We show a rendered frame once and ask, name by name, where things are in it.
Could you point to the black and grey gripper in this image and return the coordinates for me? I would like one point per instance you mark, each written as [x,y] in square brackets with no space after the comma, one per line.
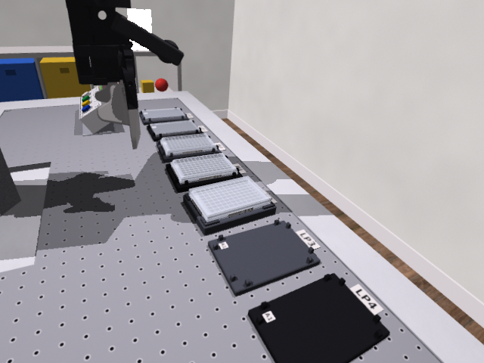
[112,61]

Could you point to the grey operator panel with coloured keys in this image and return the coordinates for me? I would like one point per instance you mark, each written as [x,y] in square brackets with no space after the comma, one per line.
[89,118]

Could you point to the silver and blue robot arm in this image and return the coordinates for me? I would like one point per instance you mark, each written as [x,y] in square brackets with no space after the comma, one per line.
[166,50]

